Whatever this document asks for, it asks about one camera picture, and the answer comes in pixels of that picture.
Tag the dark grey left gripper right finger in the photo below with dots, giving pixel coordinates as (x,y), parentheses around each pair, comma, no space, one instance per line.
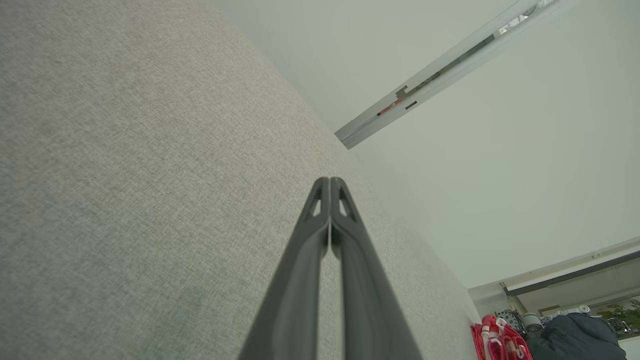
(370,310)

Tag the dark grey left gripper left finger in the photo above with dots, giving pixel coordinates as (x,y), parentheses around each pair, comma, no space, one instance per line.
(295,300)

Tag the red jersey with white sleeves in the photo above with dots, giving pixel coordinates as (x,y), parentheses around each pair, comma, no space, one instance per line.
(495,340)

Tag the white cylinder container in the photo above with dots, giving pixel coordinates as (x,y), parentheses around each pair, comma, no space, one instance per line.
(532,322)

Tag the dark blue jacket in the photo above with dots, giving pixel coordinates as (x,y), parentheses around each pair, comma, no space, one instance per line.
(575,340)

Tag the green potted plant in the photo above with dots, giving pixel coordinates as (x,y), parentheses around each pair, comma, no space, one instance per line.
(622,317)

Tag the grey partition joint post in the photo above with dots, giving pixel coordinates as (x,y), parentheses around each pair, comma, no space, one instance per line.
(360,132)

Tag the dark window frame bar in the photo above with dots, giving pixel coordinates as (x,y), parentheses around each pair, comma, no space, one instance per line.
(575,272)

